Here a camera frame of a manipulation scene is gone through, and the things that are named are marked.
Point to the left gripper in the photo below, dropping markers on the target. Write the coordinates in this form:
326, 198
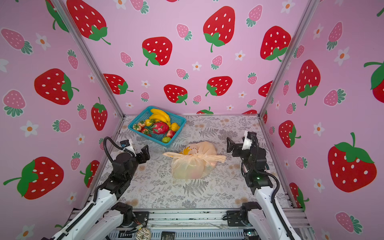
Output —
144, 154

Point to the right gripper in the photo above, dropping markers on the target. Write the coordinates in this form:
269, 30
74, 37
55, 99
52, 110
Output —
234, 145

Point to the teal plastic basket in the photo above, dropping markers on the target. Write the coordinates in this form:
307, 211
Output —
145, 122

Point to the beige plastic bag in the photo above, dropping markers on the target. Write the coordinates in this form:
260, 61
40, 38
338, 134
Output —
195, 161

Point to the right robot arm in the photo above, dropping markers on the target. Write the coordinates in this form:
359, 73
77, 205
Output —
270, 207

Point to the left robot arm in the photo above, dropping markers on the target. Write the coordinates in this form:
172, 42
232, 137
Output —
104, 212

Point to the strawberry fake fruit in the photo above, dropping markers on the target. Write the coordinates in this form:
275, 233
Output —
137, 127

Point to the yellow lemon fake fruit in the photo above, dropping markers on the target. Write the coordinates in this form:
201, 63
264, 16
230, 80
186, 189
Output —
174, 127

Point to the red dragon fruit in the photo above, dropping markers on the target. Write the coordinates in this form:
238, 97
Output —
160, 128

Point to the red peach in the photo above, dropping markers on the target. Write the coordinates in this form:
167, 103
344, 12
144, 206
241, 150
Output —
171, 134

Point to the small yellow banana bunch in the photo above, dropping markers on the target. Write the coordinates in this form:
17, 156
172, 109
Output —
160, 115

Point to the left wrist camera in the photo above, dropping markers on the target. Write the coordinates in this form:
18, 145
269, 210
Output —
128, 147

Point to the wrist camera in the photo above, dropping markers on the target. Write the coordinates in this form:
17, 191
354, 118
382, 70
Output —
247, 142
128, 147

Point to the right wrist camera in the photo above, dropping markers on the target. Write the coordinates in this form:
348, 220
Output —
247, 142

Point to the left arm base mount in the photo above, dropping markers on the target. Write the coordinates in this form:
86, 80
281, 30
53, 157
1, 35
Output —
135, 219

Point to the aluminium rail frame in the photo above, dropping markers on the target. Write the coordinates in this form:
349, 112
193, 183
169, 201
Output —
208, 224

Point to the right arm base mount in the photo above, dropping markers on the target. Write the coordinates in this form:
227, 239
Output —
252, 218

